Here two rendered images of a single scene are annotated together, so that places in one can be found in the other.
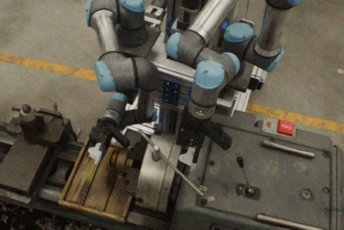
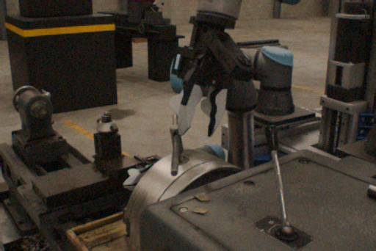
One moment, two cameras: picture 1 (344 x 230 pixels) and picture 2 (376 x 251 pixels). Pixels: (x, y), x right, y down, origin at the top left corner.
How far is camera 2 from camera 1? 96 cm
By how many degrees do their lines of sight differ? 52
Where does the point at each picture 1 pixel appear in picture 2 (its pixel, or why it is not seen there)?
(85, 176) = (122, 227)
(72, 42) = not seen: hidden behind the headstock
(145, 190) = (137, 203)
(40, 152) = (96, 178)
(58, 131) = (126, 164)
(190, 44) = not seen: outside the picture
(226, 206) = (215, 230)
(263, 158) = (357, 209)
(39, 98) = not seen: hidden behind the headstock
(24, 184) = (51, 191)
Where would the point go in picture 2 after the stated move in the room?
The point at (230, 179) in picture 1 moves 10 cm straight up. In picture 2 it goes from (262, 207) to (266, 152)
